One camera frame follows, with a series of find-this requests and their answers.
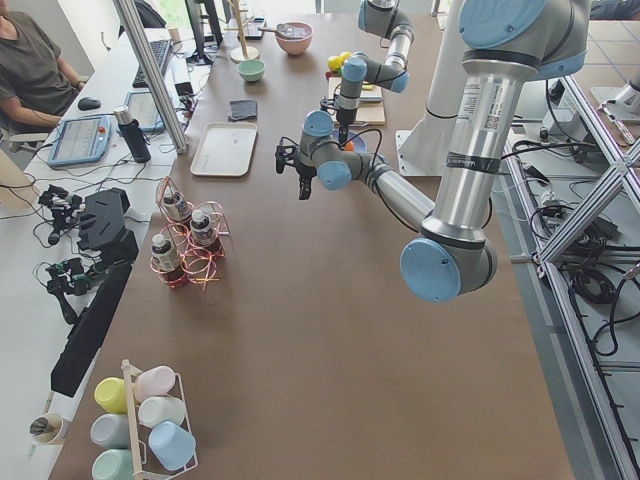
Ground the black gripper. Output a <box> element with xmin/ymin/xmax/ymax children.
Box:
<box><xmin>293</xmin><ymin>147</ymin><xmax>316</xmax><ymax>200</ymax></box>
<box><xmin>336</xmin><ymin>108</ymin><xmax>356</xmax><ymax>149</ymax></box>

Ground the bamboo cutting board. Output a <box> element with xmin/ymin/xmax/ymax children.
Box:
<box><xmin>327</xmin><ymin>77</ymin><xmax>386</xmax><ymax>126</ymax></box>

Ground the pink bowl with ice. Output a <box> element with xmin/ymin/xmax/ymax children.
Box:
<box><xmin>276</xmin><ymin>21</ymin><xmax>313</xmax><ymax>56</ymax></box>

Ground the seated person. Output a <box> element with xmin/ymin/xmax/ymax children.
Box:
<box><xmin>1</xmin><ymin>1</ymin><xmax>86</xmax><ymax>134</ymax></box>

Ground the grey cup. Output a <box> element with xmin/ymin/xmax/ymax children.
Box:
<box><xmin>90</xmin><ymin>413</ymin><xmax>130</xmax><ymax>449</ymax></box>

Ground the yellow cup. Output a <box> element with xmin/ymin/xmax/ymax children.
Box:
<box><xmin>94</xmin><ymin>377</ymin><xmax>127</xmax><ymax>414</ymax></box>

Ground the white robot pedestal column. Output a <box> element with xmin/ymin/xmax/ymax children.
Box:
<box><xmin>411</xmin><ymin>0</ymin><xmax>466</xmax><ymax>167</ymax></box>

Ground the green bowl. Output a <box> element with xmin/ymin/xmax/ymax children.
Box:
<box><xmin>236</xmin><ymin>59</ymin><xmax>265</xmax><ymax>83</ymax></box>

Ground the blue teach pendant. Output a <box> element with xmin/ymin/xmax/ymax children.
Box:
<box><xmin>125</xmin><ymin>91</ymin><xmax>165</xmax><ymax>134</ymax></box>
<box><xmin>47</xmin><ymin>115</ymin><xmax>111</xmax><ymax>168</ymax></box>

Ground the black keyboard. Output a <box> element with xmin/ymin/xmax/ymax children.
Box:
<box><xmin>131</xmin><ymin>38</ymin><xmax>174</xmax><ymax>89</ymax></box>

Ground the tea bottle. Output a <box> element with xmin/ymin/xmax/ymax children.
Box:
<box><xmin>190</xmin><ymin>209</ymin><xmax>221</xmax><ymax>253</ymax></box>
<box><xmin>161</xmin><ymin>188</ymin><xmax>191</xmax><ymax>223</ymax></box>
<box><xmin>151</xmin><ymin>233</ymin><xmax>188</xmax><ymax>288</ymax></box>

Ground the mint green cup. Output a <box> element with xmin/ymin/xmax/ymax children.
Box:
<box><xmin>91</xmin><ymin>449</ymin><xmax>134</xmax><ymax>480</ymax></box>

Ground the copper wire bottle rack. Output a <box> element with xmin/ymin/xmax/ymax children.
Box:
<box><xmin>149</xmin><ymin>177</ymin><xmax>230</xmax><ymax>288</ymax></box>

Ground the wooden cup rack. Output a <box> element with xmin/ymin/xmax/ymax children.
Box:
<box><xmin>121</xmin><ymin>359</ymin><xmax>200</xmax><ymax>480</ymax></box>

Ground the blue teach pendant near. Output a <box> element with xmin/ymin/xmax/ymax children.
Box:
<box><xmin>47</xmin><ymin>115</ymin><xmax>111</xmax><ymax>168</ymax></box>

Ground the white cup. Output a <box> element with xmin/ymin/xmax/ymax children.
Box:
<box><xmin>138</xmin><ymin>396</ymin><xmax>186</xmax><ymax>428</ymax></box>

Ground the metal ice scoop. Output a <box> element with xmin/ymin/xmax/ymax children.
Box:
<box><xmin>258</xmin><ymin>23</ymin><xmax>306</xmax><ymax>39</ymax></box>

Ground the grey folded cloth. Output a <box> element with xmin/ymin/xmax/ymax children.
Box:
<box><xmin>228</xmin><ymin>99</ymin><xmax>258</xmax><ymax>122</ymax></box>

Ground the blue cup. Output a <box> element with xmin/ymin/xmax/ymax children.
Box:
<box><xmin>148</xmin><ymin>421</ymin><xmax>196</xmax><ymax>471</ymax></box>

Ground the pink cup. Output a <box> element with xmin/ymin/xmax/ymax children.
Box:
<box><xmin>133</xmin><ymin>365</ymin><xmax>176</xmax><ymax>402</ymax></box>

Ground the cream rabbit tray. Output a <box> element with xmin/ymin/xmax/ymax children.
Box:
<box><xmin>190</xmin><ymin>122</ymin><xmax>257</xmax><ymax>177</ymax></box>

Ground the blue teach pendant far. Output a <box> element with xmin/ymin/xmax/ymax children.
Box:
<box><xmin>125</xmin><ymin>91</ymin><xmax>165</xmax><ymax>134</ymax></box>

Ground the yellow lemon lower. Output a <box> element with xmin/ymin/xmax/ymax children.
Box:
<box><xmin>327</xmin><ymin>56</ymin><xmax>343</xmax><ymax>71</ymax></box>

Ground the tea bottle back left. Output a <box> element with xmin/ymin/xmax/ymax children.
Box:
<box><xmin>161</xmin><ymin>188</ymin><xmax>191</xmax><ymax>223</ymax></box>

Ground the wooden cup stand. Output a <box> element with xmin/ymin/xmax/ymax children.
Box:
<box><xmin>227</xmin><ymin>0</ymin><xmax>260</xmax><ymax>64</ymax></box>

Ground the black computer mouse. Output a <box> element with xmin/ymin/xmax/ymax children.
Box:
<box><xmin>77</xmin><ymin>97</ymin><xmax>101</xmax><ymax>111</ymax></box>

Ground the tea bottle front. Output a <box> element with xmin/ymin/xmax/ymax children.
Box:
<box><xmin>151</xmin><ymin>233</ymin><xmax>188</xmax><ymax>288</ymax></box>

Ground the black thermos bottle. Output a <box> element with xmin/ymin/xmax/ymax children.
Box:
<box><xmin>113</xmin><ymin>105</ymin><xmax>151</xmax><ymax>163</ymax></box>

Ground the blue round plate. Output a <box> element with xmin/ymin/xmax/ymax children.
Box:
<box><xmin>331</xmin><ymin>129</ymin><xmax>367</xmax><ymax>153</ymax></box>

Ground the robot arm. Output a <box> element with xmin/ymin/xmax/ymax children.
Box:
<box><xmin>334</xmin><ymin>0</ymin><xmax>415</xmax><ymax>144</ymax></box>
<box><xmin>275</xmin><ymin>1</ymin><xmax>591</xmax><ymax>302</ymax></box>

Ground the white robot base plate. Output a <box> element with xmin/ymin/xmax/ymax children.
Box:
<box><xmin>395</xmin><ymin>130</ymin><xmax>444</xmax><ymax>177</ymax></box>

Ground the tea bottle back right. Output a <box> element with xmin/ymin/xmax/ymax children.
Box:
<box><xmin>190</xmin><ymin>209</ymin><xmax>221</xmax><ymax>253</ymax></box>

